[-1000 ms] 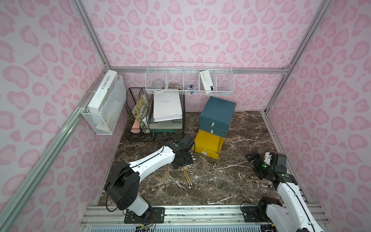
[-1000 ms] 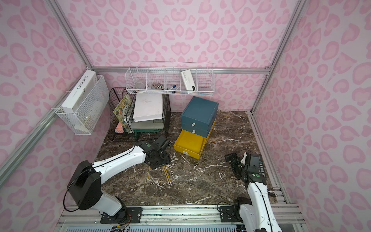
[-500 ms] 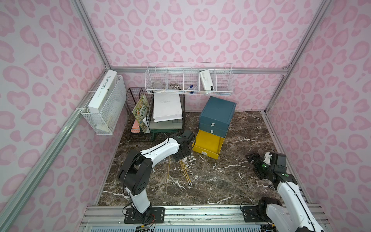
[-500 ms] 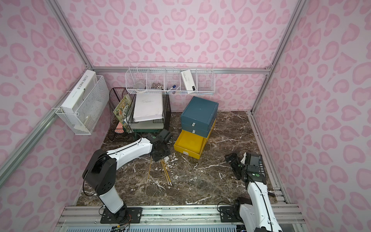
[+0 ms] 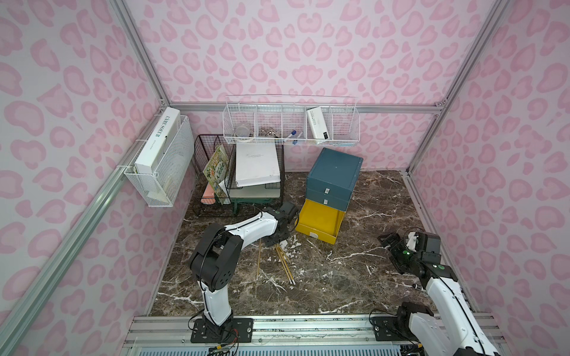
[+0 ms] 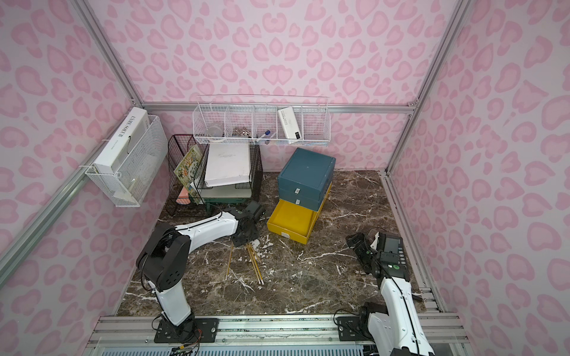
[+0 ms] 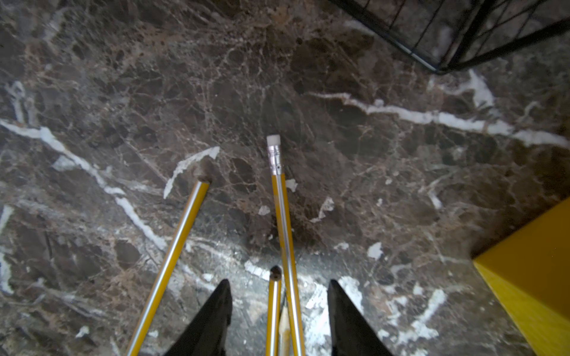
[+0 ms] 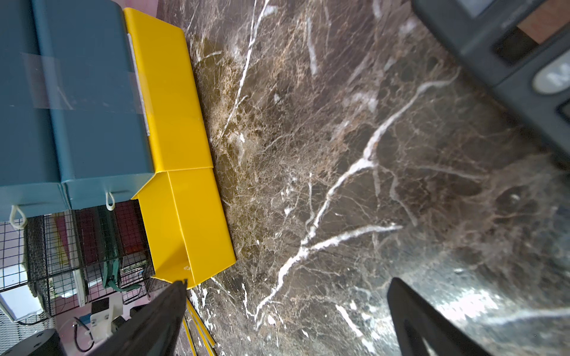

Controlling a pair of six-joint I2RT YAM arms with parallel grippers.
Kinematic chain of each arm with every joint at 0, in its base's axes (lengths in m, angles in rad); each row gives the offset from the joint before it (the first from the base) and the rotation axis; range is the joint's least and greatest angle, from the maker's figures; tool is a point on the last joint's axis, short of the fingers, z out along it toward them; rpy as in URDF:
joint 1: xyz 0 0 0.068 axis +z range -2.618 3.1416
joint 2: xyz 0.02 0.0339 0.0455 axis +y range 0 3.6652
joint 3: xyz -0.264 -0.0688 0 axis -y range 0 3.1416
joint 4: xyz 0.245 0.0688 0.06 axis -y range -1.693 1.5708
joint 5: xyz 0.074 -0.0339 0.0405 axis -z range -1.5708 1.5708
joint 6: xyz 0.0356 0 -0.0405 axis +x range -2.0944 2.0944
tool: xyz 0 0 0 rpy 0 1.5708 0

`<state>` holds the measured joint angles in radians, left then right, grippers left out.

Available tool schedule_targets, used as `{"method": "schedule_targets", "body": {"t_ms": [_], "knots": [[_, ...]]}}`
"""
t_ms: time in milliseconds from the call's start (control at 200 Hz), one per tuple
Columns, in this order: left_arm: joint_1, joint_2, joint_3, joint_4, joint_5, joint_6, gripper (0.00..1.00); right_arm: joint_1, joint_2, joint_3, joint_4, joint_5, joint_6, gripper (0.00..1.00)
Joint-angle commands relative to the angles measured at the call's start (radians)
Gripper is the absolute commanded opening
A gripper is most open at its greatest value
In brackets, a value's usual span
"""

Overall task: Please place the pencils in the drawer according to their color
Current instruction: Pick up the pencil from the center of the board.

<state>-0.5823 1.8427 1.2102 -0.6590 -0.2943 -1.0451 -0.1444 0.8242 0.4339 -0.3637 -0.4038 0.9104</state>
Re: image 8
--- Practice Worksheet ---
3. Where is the black calculator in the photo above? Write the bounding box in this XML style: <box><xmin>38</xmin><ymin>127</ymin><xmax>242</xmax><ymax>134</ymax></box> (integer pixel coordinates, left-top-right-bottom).
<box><xmin>411</xmin><ymin>0</ymin><xmax>569</xmax><ymax>157</ymax></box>

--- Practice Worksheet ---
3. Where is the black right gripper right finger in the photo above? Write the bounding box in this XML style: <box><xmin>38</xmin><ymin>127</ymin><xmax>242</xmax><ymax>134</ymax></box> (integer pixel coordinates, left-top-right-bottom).
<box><xmin>387</xmin><ymin>277</ymin><xmax>488</xmax><ymax>355</ymax></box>

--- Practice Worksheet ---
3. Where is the teal drawer cabinet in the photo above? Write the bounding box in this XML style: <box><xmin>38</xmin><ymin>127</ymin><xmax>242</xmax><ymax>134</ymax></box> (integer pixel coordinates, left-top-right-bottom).
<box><xmin>1</xmin><ymin>1</ymin><xmax>154</xmax><ymax>223</ymax></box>

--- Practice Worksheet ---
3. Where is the green stool frame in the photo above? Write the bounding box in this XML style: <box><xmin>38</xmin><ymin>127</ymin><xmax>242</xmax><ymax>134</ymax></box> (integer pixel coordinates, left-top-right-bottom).
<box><xmin>102</xmin><ymin>259</ymin><xmax>141</xmax><ymax>292</ymax></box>

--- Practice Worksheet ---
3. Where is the black wire file rack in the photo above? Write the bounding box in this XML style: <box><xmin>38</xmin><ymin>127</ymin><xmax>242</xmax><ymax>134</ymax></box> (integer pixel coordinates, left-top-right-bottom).
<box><xmin>1</xmin><ymin>200</ymin><xmax>154</xmax><ymax>325</ymax></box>

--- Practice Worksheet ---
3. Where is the yellow drawer cabinet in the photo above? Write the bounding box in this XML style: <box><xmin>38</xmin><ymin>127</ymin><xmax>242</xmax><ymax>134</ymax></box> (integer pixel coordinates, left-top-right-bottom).
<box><xmin>124</xmin><ymin>8</ymin><xmax>213</xmax><ymax>172</ymax></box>

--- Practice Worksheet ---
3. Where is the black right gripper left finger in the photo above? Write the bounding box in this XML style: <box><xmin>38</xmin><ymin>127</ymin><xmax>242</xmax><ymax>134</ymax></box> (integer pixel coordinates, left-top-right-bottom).
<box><xmin>91</xmin><ymin>280</ymin><xmax>187</xmax><ymax>356</ymax></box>

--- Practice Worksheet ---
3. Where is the yellow pencil bundle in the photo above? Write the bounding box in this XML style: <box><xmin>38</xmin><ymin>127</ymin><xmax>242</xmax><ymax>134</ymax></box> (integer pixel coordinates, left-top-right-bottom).
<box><xmin>183</xmin><ymin>298</ymin><xmax>217</xmax><ymax>356</ymax></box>

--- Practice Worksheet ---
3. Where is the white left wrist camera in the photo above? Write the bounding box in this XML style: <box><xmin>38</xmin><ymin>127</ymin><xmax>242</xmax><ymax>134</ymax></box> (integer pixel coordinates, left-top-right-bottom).
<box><xmin>90</xmin><ymin>293</ymin><xmax>123</xmax><ymax>344</ymax></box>

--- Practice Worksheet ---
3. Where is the yellow bottom drawer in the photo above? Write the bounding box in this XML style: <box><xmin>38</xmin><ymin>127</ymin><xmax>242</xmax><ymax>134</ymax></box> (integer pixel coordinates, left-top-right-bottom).
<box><xmin>137</xmin><ymin>169</ymin><xmax>236</xmax><ymax>288</ymax></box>

